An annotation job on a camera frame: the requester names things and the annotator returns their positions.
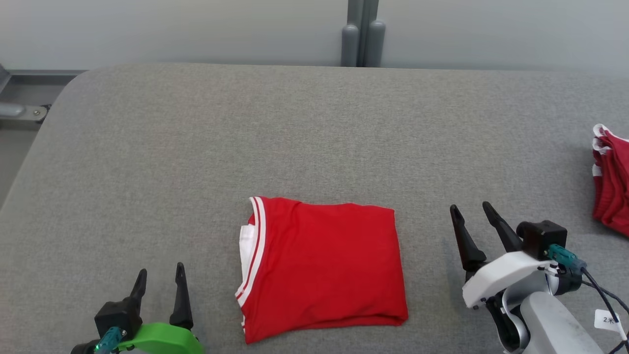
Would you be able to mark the grey metal bracket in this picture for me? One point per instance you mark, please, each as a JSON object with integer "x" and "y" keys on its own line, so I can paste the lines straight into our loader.
{"x": 19, "y": 112}

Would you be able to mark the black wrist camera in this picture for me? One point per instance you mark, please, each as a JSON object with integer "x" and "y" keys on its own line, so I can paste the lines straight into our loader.
{"x": 540, "y": 238}
{"x": 118, "y": 317}

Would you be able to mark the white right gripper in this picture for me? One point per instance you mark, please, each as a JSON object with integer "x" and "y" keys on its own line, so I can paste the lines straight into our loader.
{"x": 506, "y": 278}

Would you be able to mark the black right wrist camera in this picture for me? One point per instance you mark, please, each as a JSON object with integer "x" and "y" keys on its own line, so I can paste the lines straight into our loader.
{"x": 540, "y": 238}

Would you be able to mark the red shorts white stripe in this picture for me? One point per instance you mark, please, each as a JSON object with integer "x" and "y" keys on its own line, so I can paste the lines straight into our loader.
{"x": 614, "y": 187}

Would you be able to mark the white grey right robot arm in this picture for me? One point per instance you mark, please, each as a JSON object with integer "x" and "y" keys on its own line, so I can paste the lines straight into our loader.
{"x": 555, "y": 324}

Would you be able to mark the grey double pillar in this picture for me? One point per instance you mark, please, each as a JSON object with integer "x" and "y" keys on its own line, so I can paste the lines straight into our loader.
{"x": 363, "y": 34}

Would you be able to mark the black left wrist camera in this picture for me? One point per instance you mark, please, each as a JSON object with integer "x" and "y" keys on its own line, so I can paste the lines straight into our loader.
{"x": 118, "y": 317}

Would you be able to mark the white paper label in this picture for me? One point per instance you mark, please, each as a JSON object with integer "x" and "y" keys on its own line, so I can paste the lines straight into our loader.
{"x": 608, "y": 319}

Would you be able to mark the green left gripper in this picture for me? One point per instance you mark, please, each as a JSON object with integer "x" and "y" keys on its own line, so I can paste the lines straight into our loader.
{"x": 162, "y": 339}

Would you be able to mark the red Bulls basketball jersey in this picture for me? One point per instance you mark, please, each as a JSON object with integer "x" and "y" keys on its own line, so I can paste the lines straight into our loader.
{"x": 324, "y": 270}

